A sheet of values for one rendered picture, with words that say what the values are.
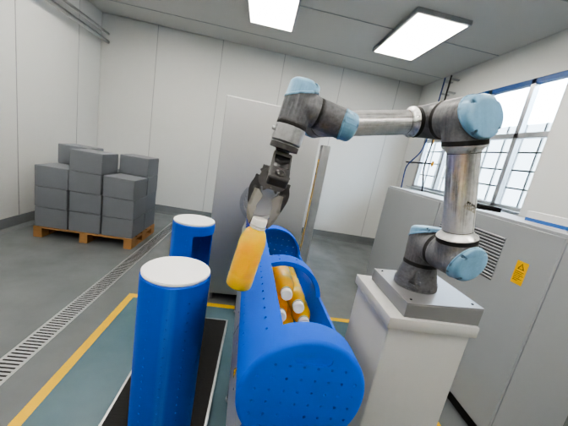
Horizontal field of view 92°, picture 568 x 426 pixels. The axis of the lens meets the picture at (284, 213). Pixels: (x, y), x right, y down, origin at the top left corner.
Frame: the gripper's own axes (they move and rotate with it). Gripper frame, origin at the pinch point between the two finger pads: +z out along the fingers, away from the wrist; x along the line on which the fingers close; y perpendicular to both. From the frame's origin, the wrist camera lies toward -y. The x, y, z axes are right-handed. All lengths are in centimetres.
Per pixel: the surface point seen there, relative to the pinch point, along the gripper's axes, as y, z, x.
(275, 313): -6.6, 18.9, -10.5
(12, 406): 66, 156, 94
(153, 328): 32, 61, 25
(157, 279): 34, 42, 29
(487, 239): 115, -13, -160
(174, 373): 34, 80, 13
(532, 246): 84, -18, -161
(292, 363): -17.8, 22.3, -15.3
